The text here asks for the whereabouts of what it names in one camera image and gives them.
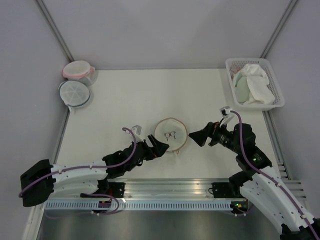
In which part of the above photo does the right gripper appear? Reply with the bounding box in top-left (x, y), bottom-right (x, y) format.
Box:
top-left (188, 118), bottom-right (242, 155)

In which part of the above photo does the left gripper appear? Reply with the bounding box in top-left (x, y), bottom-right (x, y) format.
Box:
top-left (125, 134), bottom-right (169, 172)

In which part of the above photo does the beige mesh laundry bag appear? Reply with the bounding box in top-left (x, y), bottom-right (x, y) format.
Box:
top-left (154, 117), bottom-right (188, 154)

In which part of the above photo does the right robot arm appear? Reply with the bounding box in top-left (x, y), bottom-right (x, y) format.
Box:
top-left (188, 122), bottom-right (320, 240)

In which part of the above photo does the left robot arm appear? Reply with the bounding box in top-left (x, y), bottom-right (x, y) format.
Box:
top-left (18, 134), bottom-right (170, 207)

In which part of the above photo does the blue trimmed mesh laundry bag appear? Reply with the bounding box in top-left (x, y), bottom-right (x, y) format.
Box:
top-left (58, 80), bottom-right (92, 112)

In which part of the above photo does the pink trimmed mesh laundry bag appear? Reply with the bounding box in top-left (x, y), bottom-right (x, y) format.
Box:
top-left (62, 60), bottom-right (99, 87)

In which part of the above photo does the mint green cloth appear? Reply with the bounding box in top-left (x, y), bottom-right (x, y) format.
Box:
top-left (232, 71), bottom-right (251, 105)

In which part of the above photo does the white plastic basket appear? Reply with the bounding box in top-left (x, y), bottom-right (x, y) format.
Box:
top-left (225, 57), bottom-right (285, 111)

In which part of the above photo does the white cloth in basket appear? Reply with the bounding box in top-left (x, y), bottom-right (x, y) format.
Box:
top-left (233, 64), bottom-right (275, 105)

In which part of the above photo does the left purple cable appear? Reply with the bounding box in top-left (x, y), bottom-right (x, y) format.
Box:
top-left (19, 127), bottom-right (139, 198)

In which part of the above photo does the purple cable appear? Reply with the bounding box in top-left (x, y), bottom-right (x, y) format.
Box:
top-left (229, 110), bottom-right (320, 237)
top-left (19, 127), bottom-right (139, 198)

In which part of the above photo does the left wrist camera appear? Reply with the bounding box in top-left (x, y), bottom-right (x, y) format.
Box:
top-left (131, 125), bottom-right (144, 142)

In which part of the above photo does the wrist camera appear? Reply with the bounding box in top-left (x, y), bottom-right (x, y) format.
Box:
top-left (131, 125), bottom-right (144, 142)
top-left (219, 106), bottom-right (234, 126)

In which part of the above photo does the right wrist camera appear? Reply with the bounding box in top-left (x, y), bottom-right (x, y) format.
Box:
top-left (219, 106), bottom-right (234, 126)

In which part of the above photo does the aluminium mounting rail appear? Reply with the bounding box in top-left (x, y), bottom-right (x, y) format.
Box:
top-left (34, 177), bottom-right (307, 200)

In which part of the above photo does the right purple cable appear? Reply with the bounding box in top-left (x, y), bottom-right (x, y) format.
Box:
top-left (229, 110), bottom-right (320, 237)

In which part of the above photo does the white slotted cable duct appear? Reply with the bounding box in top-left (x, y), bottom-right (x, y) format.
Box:
top-left (45, 200), bottom-right (232, 211)

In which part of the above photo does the right aluminium frame post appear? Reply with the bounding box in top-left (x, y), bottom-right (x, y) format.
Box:
top-left (260, 0), bottom-right (300, 59)

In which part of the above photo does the aluminium frame post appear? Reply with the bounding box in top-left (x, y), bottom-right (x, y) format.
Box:
top-left (34, 0), bottom-right (75, 63)
top-left (260, 0), bottom-right (300, 59)

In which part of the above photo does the left aluminium frame post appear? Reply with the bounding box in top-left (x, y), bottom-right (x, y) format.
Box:
top-left (34, 0), bottom-right (75, 63)

